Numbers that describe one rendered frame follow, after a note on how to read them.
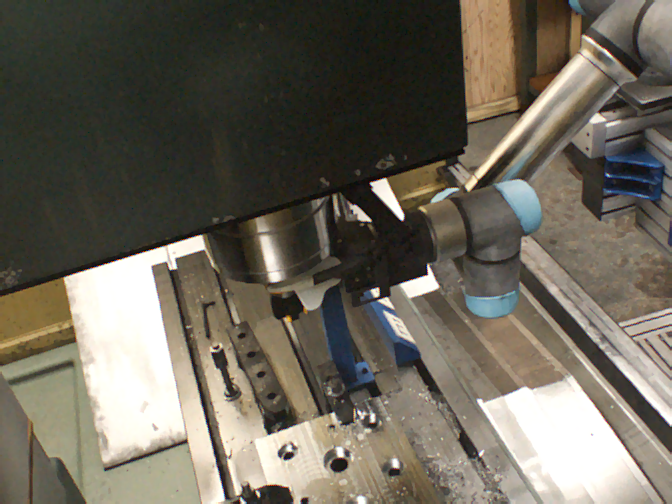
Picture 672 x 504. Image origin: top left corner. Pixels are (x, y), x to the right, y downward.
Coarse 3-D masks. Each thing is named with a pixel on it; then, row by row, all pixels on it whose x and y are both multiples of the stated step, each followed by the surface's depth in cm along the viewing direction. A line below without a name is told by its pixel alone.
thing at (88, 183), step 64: (0, 0) 57; (64, 0) 58; (128, 0) 59; (192, 0) 61; (256, 0) 63; (320, 0) 64; (384, 0) 66; (448, 0) 68; (0, 64) 59; (64, 64) 61; (128, 64) 62; (192, 64) 64; (256, 64) 66; (320, 64) 67; (384, 64) 69; (448, 64) 71; (0, 128) 62; (64, 128) 63; (128, 128) 65; (192, 128) 67; (256, 128) 69; (320, 128) 71; (384, 128) 73; (448, 128) 75; (0, 192) 65; (64, 192) 66; (128, 192) 68; (192, 192) 70; (256, 192) 72; (320, 192) 75; (0, 256) 68; (64, 256) 70; (128, 256) 72
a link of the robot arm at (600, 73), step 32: (640, 0) 96; (608, 32) 100; (576, 64) 104; (608, 64) 101; (640, 64) 101; (544, 96) 106; (576, 96) 104; (608, 96) 104; (512, 128) 110; (544, 128) 106; (576, 128) 106; (512, 160) 108; (544, 160) 108; (448, 192) 116
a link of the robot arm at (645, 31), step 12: (648, 0) 95; (660, 0) 93; (648, 12) 94; (660, 12) 92; (636, 24) 96; (648, 24) 94; (660, 24) 92; (636, 36) 97; (648, 36) 94; (660, 36) 92; (636, 48) 98; (648, 48) 95; (660, 48) 92; (648, 60) 96; (660, 60) 93; (660, 72) 96
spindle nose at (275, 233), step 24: (264, 216) 80; (288, 216) 80; (312, 216) 83; (336, 216) 89; (216, 240) 83; (240, 240) 82; (264, 240) 81; (288, 240) 82; (312, 240) 84; (336, 240) 89; (216, 264) 87; (240, 264) 84; (264, 264) 83; (288, 264) 84; (312, 264) 86
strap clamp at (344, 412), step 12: (324, 372) 132; (336, 372) 131; (324, 384) 129; (336, 384) 126; (324, 396) 134; (336, 396) 127; (348, 396) 126; (336, 408) 125; (348, 408) 125; (348, 420) 124
